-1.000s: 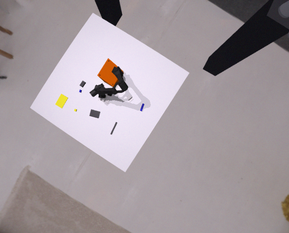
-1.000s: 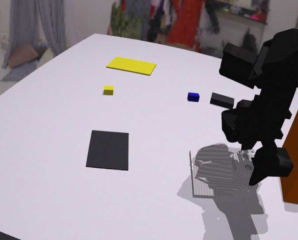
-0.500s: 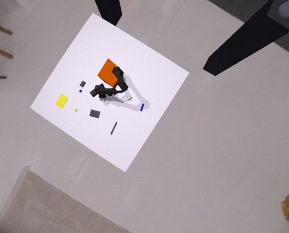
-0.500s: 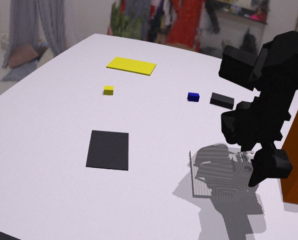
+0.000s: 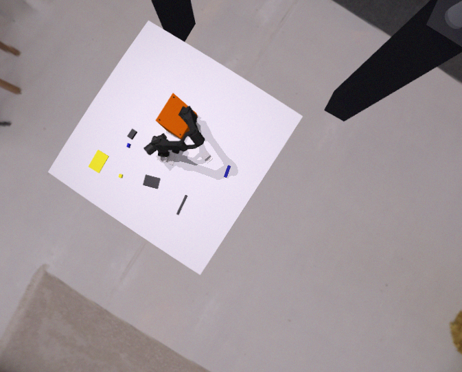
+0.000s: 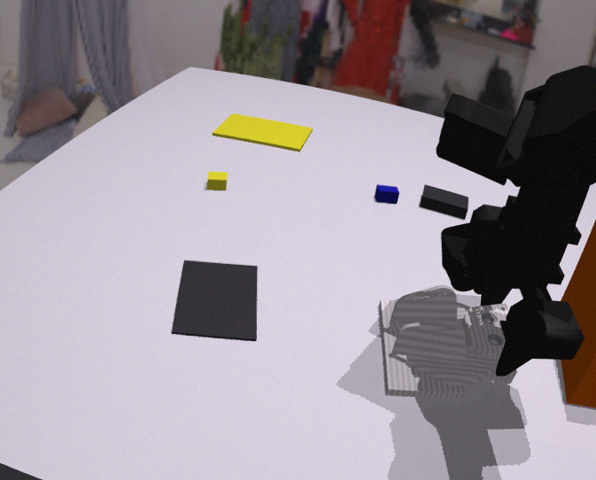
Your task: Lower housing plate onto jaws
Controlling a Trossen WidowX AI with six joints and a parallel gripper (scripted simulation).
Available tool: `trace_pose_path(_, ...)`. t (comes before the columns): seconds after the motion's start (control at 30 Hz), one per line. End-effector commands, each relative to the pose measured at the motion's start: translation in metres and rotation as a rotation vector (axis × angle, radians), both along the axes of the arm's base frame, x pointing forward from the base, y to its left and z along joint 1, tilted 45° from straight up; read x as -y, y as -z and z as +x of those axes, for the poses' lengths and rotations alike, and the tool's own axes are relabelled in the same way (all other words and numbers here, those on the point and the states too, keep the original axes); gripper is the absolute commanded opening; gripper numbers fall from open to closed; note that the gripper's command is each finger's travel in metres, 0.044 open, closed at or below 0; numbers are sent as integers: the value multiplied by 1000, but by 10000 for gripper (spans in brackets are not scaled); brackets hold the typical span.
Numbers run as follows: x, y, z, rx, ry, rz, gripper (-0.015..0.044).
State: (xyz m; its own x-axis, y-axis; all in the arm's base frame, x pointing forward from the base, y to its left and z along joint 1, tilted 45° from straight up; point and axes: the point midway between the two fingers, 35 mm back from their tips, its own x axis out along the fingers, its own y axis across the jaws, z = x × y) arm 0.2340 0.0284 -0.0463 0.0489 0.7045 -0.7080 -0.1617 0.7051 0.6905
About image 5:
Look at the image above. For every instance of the yellow flat plate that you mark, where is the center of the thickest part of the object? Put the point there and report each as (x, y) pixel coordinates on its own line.
(98, 161)

